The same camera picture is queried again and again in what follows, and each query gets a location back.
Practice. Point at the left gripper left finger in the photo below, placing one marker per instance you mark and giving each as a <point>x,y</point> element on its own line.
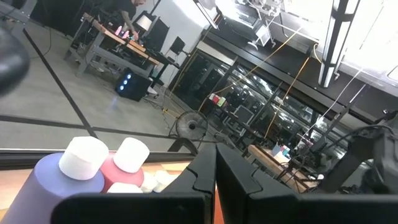
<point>192,205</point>

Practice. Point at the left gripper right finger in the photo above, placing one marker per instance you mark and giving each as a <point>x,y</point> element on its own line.
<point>248,205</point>

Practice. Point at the large pink paint bottle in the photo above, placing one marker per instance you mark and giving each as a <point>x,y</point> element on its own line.
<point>124,187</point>

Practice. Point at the large red paint bottle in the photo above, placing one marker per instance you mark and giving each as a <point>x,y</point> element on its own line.
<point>124,177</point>

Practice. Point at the large purple paint bottle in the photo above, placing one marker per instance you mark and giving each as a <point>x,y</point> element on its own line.
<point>46,193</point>

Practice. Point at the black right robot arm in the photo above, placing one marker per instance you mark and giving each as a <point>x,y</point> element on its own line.
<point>382,155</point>

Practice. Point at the wooden workbench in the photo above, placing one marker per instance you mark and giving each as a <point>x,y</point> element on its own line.
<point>267,161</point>
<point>109,33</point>

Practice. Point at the round floor fan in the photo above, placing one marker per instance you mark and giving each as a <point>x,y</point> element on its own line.
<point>191,126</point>

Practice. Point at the black computer tower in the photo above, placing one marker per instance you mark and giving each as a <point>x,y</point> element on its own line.
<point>133,85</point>

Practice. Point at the tall white pillar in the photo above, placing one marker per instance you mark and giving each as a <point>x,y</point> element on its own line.
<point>329,62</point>

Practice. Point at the person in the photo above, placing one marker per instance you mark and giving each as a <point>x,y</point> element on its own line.
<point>121,9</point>

